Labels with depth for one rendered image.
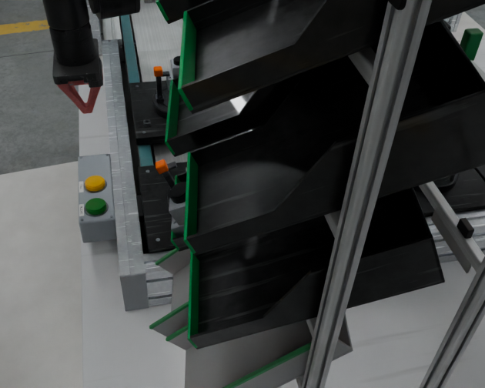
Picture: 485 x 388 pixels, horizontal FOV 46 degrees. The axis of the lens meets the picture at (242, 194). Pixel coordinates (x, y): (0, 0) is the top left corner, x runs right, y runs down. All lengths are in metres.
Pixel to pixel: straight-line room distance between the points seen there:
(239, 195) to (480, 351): 0.71
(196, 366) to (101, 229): 0.40
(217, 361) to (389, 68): 0.55
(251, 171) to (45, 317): 0.65
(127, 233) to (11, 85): 2.45
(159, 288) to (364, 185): 0.68
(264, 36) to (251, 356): 0.46
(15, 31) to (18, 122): 1.03
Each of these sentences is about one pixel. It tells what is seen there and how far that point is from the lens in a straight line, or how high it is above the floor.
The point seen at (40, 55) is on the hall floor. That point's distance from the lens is 3.76.
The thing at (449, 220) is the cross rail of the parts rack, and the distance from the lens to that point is 0.68.
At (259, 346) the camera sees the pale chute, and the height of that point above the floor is 1.09.
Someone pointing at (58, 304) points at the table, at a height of 0.86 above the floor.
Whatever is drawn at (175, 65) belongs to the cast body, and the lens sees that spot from 1.34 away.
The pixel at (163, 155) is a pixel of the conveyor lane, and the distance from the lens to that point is 1.34.
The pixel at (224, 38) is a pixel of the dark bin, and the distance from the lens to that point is 0.50.
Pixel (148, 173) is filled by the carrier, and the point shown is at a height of 0.97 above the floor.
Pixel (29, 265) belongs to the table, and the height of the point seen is 0.86.
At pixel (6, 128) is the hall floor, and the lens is 3.14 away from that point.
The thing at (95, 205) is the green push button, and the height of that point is 0.97.
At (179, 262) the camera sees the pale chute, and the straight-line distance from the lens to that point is 0.96.
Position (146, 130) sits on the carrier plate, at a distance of 1.33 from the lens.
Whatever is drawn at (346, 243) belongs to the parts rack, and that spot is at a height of 1.40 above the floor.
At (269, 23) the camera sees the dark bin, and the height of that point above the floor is 1.54.
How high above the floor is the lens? 1.75
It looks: 42 degrees down
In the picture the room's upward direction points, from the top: 3 degrees clockwise
